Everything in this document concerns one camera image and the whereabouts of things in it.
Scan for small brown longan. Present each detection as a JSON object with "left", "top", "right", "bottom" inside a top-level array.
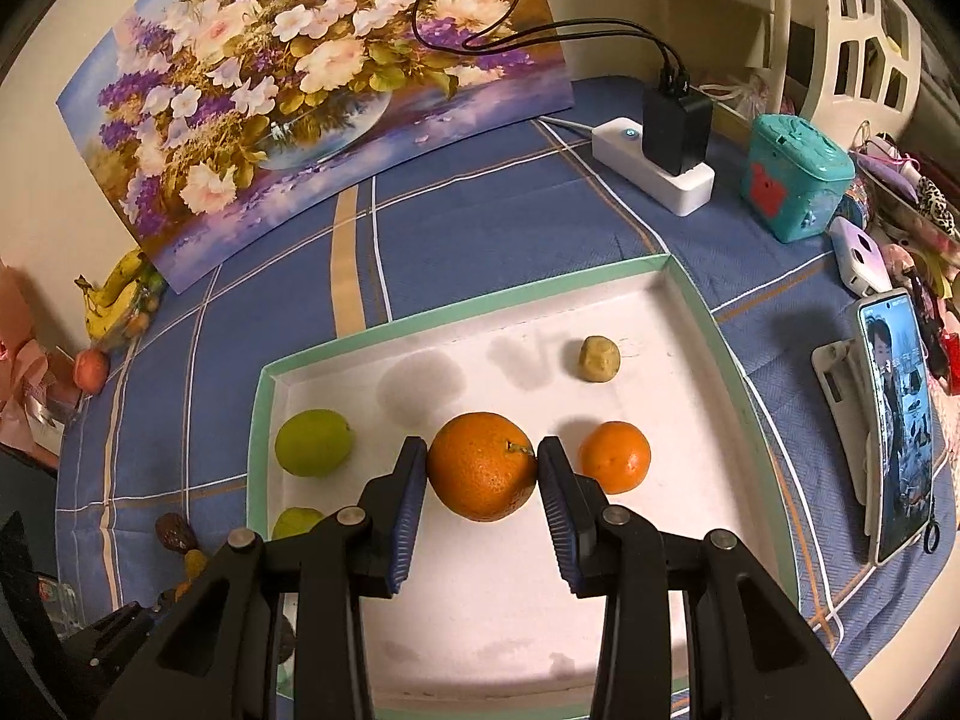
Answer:
[
  {"left": 578, "top": 335, "right": 622, "bottom": 383},
  {"left": 184, "top": 550, "right": 208, "bottom": 582}
]

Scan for green mango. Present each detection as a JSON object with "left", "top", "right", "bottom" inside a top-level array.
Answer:
[
  {"left": 272, "top": 507, "right": 324, "bottom": 539},
  {"left": 275, "top": 410, "right": 355, "bottom": 478}
]

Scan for clear glass mug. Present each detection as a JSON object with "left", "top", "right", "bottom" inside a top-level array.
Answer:
[{"left": 37, "top": 574, "right": 85, "bottom": 640}]

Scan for blue plaid tablecloth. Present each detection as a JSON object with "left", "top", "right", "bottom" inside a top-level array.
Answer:
[{"left": 55, "top": 122, "right": 946, "bottom": 674}]

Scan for white tray with green rim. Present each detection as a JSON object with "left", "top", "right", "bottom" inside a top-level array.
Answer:
[{"left": 247, "top": 255, "right": 799, "bottom": 718}]

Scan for white phone stand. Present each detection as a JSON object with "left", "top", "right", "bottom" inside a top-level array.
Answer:
[{"left": 811, "top": 340, "right": 877, "bottom": 536}]

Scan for red apple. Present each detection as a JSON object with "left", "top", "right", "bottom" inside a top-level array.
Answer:
[{"left": 73, "top": 348, "right": 110, "bottom": 395}]

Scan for smartphone on stand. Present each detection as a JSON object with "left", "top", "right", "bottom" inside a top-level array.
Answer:
[{"left": 854, "top": 288, "right": 934, "bottom": 566}]

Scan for clear plastic fruit container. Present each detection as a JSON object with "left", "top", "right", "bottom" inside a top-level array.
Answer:
[{"left": 91, "top": 266, "right": 167, "bottom": 351}]

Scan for yellow banana bunch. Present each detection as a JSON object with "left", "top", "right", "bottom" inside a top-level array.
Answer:
[{"left": 75, "top": 249, "right": 149, "bottom": 341}]

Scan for purple white small device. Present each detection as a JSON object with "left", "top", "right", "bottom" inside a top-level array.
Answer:
[{"left": 828, "top": 216, "right": 892, "bottom": 298}]

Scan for cluttered accessory tray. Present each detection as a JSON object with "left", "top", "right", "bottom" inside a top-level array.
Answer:
[{"left": 850, "top": 121, "right": 958, "bottom": 395}]

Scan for teal toy box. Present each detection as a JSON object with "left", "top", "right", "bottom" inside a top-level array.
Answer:
[{"left": 740, "top": 114, "right": 854, "bottom": 244}]

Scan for white power strip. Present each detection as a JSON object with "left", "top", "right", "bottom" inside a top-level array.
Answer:
[{"left": 590, "top": 117, "right": 716, "bottom": 218}]

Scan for black power adapter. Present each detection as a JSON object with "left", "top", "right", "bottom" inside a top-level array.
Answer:
[{"left": 643, "top": 89, "right": 713, "bottom": 176}]

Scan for flower painting canvas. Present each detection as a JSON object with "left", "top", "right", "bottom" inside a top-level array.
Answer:
[{"left": 57, "top": 0, "right": 573, "bottom": 291}]

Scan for white chair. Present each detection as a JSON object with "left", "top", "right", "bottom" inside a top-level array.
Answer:
[{"left": 659, "top": 0, "right": 932, "bottom": 137}]

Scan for black cables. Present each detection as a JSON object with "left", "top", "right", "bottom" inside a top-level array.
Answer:
[{"left": 410, "top": 0, "right": 692, "bottom": 91}]

